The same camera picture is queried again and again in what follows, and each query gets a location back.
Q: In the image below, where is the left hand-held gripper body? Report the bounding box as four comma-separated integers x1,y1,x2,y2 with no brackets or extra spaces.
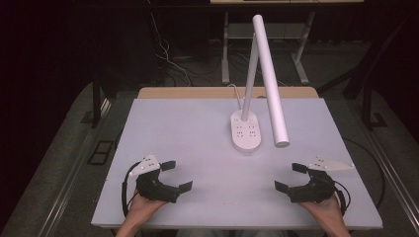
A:
128,152,181,204

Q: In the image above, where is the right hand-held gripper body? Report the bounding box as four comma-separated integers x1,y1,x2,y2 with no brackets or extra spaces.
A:
287,155,356,204

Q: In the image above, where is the white desk lamp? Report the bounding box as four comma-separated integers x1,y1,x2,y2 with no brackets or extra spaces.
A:
230,14,291,154

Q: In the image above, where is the person's right hand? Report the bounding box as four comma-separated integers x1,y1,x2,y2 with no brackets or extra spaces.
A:
297,193,344,226

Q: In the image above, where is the person's left hand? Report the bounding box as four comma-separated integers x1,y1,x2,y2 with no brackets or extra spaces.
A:
126,189,168,227

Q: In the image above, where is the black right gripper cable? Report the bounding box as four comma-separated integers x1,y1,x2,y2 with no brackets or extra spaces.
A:
333,180,352,217

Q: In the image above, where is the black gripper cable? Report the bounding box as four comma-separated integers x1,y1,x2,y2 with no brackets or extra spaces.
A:
333,180,352,217
121,160,143,218

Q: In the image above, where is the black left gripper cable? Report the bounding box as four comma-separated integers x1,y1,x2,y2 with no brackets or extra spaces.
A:
121,160,143,218

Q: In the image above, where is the black floor frame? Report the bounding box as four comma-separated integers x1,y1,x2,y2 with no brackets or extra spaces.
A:
86,139,116,167

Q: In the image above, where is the long black floor cable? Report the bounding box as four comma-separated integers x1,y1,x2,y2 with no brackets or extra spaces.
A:
342,137,386,210

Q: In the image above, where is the aluminium floor rail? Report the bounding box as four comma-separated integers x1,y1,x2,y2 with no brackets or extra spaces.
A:
37,98,113,237
365,127,419,229

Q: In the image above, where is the black metal post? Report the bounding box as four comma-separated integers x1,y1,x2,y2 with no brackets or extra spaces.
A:
91,72,104,129
361,77,388,130

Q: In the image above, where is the white lamp cable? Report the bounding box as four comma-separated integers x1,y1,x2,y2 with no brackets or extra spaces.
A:
226,83,244,111

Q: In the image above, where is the thin white floor cable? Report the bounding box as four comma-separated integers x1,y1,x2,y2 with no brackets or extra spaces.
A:
146,0,195,87

